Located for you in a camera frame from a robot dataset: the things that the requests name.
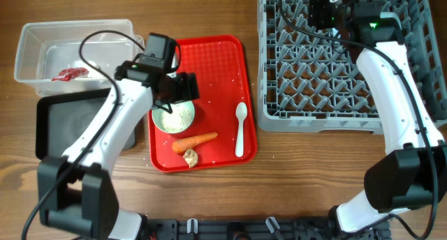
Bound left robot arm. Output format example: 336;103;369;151
22;33;199;239

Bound red plastic tray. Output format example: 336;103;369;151
148;35;258;172

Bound orange carrot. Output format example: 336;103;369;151
171;132;218;153

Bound beige food lump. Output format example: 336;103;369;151
183;149;198;168

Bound white plastic spoon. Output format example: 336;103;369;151
235;102;248;158

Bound green bowl with rice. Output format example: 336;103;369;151
152;101;195;134

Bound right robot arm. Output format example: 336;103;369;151
308;0;446;237

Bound clear plastic bin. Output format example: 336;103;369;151
14;19;144;96

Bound grey dishwasher rack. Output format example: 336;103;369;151
257;0;446;134

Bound black waste bin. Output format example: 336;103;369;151
35;88;137;160

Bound red snack wrapper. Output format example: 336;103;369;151
52;67;89;82

